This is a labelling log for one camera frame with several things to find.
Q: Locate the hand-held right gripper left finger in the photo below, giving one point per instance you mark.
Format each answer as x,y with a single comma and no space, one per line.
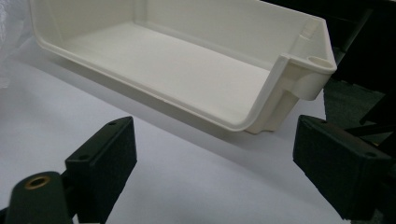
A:
99,168

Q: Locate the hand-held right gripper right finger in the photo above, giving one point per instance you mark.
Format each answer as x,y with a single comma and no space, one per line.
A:
339,168

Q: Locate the white plastic bin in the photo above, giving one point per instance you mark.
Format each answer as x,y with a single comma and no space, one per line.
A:
171,68

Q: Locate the clear plastic bag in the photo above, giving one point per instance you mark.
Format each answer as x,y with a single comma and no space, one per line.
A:
8,31

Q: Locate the white table mat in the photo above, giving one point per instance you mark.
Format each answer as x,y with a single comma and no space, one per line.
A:
193,186

